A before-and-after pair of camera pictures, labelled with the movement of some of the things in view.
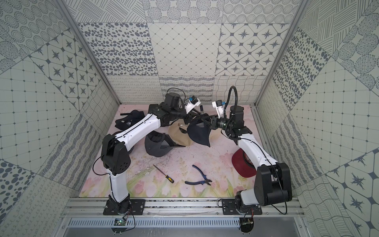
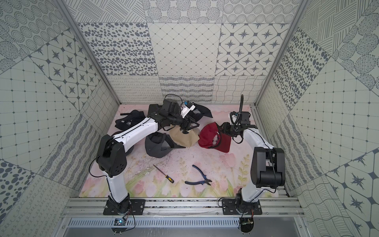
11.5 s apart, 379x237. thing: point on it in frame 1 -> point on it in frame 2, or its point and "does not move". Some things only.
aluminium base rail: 96,207 does not move
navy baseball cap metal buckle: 132,117 does not move
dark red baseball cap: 243,164 -> 210,137
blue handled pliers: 206,180 does not move
